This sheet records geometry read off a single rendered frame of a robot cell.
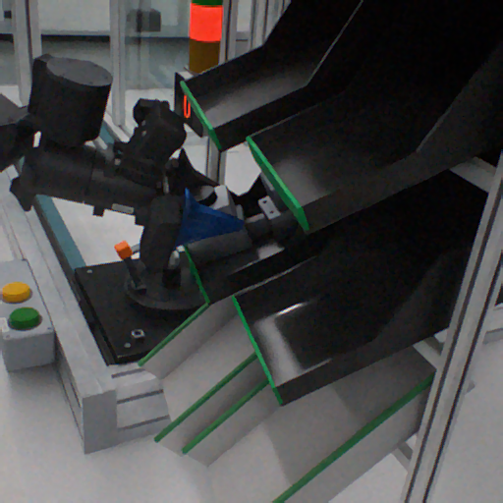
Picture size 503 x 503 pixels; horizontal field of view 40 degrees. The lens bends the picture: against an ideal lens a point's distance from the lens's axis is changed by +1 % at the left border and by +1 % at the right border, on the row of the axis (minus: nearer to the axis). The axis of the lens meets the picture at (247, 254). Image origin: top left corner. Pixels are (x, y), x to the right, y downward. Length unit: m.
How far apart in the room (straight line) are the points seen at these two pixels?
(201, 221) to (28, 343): 0.43
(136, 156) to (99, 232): 0.71
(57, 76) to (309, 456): 0.42
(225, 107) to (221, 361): 0.31
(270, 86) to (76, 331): 0.51
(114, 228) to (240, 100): 0.74
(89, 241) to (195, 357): 0.52
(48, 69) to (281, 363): 0.32
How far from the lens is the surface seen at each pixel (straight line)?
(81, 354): 0.99
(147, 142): 0.64
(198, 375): 0.83
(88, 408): 0.92
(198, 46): 1.12
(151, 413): 0.97
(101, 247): 1.30
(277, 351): 0.61
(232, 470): 0.76
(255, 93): 0.67
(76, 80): 0.62
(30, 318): 1.03
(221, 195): 0.70
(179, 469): 0.96
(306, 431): 0.71
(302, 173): 0.54
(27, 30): 1.97
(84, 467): 0.97
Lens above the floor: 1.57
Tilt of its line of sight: 30 degrees down
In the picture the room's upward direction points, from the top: 6 degrees clockwise
